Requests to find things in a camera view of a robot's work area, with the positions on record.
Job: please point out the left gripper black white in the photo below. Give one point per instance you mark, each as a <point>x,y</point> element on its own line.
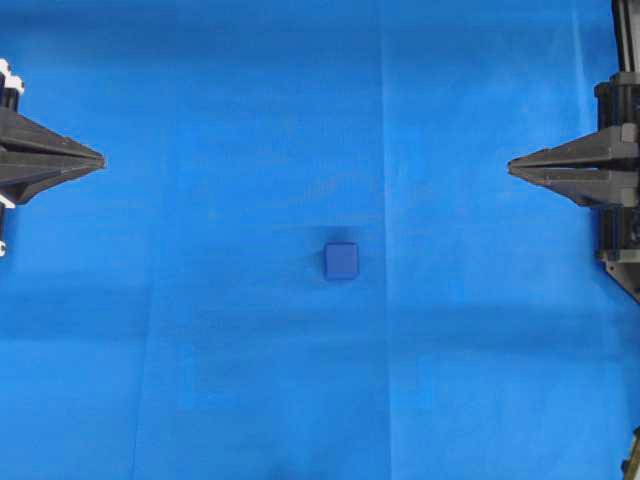
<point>21,182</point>

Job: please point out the blue block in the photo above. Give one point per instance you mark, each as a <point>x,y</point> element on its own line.
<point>341,261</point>

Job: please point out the blue cloth mat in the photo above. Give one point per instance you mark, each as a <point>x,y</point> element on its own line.
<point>168,317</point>

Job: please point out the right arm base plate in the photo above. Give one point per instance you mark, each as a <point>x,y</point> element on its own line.
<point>623,266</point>

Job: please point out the black aluminium frame post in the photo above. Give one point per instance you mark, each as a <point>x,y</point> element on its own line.
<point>626,26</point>

